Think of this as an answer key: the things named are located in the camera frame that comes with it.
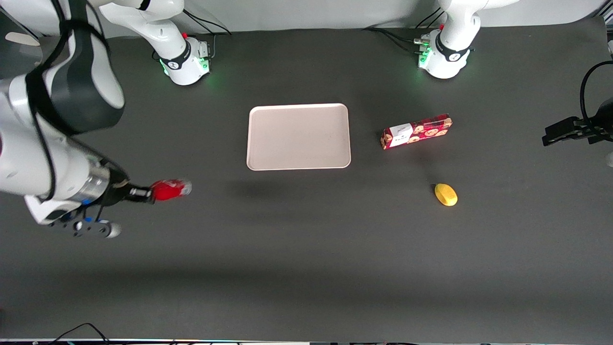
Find black cable at table edge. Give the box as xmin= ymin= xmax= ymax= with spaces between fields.
xmin=48 ymin=322 xmax=112 ymax=345

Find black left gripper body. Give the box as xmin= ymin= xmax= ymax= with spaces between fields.
xmin=580 ymin=98 xmax=613 ymax=144

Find black right arm base cable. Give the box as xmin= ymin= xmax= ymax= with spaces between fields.
xmin=183 ymin=8 xmax=232 ymax=60

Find red coke bottle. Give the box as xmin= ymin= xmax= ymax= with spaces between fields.
xmin=150 ymin=178 xmax=193 ymax=202

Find yellow lemon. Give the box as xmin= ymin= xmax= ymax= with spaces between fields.
xmin=434 ymin=183 xmax=458 ymax=207

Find red cookie box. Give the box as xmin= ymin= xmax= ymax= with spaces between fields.
xmin=380 ymin=113 xmax=453 ymax=150

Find black looped gripper cable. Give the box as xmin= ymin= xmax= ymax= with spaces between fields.
xmin=579 ymin=60 xmax=613 ymax=121

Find pale pink rectangular tray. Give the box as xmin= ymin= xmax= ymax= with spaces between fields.
xmin=246 ymin=103 xmax=352 ymax=171

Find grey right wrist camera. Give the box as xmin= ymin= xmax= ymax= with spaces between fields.
xmin=48 ymin=215 xmax=122 ymax=239

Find black left arm base cables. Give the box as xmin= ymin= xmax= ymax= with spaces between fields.
xmin=362 ymin=7 xmax=443 ymax=54

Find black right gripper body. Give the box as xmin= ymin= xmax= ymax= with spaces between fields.
xmin=101 ymin=162 xmax=140 ymax=207

